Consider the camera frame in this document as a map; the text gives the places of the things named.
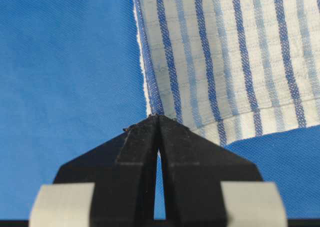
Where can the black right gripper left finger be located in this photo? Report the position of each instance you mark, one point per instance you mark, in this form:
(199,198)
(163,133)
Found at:
(112,185)

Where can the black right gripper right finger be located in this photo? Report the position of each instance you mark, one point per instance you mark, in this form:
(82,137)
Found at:
(206,185)

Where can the blue white striped towel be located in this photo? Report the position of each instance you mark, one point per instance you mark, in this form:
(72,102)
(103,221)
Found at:
(231,69)

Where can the blue table cloth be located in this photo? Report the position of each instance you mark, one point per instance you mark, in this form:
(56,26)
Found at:
(71,79)

